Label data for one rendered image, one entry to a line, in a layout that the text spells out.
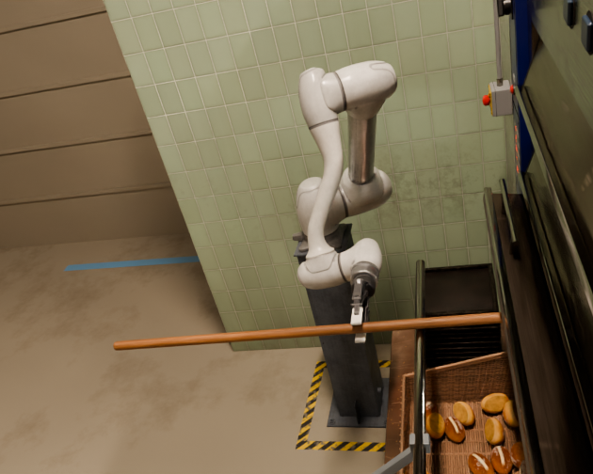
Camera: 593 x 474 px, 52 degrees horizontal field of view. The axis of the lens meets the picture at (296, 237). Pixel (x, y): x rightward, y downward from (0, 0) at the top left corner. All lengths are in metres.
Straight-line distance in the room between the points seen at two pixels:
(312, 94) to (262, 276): 1.55
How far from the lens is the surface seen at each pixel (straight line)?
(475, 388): 2.34
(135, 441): 3.51
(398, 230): 3.05
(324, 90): 1.99
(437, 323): 1.77
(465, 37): 2.67
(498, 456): 2.17
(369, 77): 2.02
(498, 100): 2.39
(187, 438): 3.38
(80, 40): 4.76
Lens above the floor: 2.36
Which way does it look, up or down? 31 degrees down
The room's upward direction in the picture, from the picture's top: 15 degrees counter-clockwise
